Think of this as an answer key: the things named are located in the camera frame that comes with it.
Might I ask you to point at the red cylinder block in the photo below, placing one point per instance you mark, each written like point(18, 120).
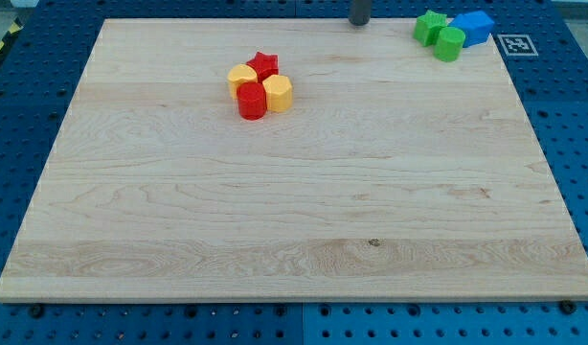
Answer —
point(251, 101)

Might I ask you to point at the wooden board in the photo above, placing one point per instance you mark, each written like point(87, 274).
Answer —
point(393, 177)

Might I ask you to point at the yellow hexagon block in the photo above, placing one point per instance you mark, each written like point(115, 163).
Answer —
point(279, 93)

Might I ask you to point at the green star block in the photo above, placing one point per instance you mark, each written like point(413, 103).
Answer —
point(428, 26)

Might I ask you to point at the white fiducial marker tag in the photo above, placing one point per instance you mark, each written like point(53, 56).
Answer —
point(517, 45)

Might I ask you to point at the yellow heart block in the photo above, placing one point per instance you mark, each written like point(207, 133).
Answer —
point(238, 75)

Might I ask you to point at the green cylinder block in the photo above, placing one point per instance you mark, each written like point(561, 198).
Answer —
point(449, 44)

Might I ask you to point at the blue cube block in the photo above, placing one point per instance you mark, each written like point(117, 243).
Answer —
point(476, 25)

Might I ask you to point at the black yellow hazard tape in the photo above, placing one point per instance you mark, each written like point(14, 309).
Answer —
point(10, 37)

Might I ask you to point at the red star block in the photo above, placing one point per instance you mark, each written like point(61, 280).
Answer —
point(264, 65)

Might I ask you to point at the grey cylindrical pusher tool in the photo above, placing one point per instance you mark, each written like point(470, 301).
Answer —
point(360, 12)

